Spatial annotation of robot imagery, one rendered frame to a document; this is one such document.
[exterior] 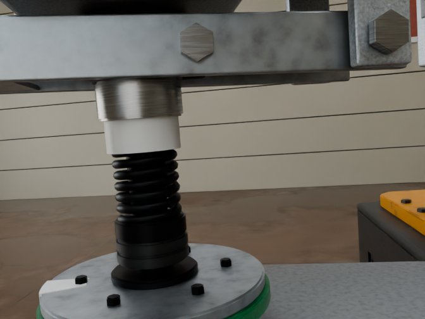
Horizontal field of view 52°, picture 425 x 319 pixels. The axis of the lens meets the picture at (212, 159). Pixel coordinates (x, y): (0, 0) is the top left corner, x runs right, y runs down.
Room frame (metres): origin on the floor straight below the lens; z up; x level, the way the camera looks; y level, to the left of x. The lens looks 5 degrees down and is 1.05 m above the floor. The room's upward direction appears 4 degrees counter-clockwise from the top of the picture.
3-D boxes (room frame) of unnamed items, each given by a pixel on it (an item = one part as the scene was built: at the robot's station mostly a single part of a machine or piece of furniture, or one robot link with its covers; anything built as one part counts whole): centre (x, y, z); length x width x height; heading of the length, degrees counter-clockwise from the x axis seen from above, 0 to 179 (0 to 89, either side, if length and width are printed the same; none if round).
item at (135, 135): (0.42, 0.06, 1.05); 0.07 x 0.07 x 0.04
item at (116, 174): (0.42, 0.06, 1.00); 0.06 x 0.06 x 0.09
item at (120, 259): (0.42, 0.06, 0.93); 0.07 x 0.07 x 0.01
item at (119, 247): (0.42, 0.06, 0.94); 0.07 x 0.07 x 0.01
